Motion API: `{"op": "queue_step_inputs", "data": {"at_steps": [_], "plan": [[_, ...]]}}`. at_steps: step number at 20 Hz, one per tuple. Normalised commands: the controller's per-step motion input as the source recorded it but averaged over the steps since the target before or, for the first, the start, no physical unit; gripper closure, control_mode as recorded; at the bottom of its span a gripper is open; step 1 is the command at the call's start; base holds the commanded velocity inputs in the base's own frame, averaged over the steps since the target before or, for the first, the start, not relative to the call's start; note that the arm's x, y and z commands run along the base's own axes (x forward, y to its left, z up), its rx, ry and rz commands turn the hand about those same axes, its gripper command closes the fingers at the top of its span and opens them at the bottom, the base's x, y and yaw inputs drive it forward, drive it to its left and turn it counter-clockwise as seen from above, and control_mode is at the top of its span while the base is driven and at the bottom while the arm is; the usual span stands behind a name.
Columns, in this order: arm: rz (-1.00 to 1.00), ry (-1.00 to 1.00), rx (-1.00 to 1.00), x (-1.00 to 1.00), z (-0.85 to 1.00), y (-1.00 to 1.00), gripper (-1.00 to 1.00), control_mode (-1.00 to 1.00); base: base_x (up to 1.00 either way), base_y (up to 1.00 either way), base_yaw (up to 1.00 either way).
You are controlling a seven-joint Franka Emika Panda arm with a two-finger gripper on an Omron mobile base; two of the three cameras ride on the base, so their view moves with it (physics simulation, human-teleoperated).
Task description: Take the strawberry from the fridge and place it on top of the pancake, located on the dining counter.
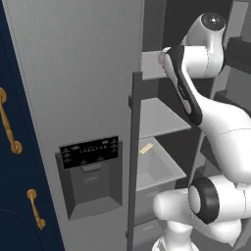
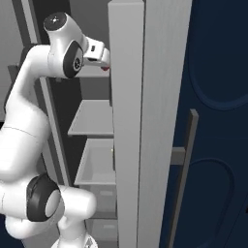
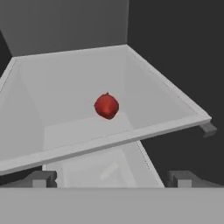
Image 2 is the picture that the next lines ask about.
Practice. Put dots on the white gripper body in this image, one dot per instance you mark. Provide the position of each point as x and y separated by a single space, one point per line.
106 57

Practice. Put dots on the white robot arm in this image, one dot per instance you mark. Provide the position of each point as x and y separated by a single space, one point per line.
29 129

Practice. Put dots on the red strawberry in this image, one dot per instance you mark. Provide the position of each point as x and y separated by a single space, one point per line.
105 68

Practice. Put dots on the white fridge shelf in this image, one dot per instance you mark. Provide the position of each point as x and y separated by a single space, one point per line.
93 71
93 117

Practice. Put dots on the open fridge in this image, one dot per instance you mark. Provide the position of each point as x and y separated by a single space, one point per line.
95 19

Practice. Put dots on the grey fridge door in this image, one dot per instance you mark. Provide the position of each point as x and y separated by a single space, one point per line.
142 129

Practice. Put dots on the clear fridge drawer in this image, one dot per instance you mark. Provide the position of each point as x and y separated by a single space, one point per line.
105 231
97 161

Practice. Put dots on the dark blue cabinet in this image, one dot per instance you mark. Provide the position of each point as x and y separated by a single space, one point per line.
219 97

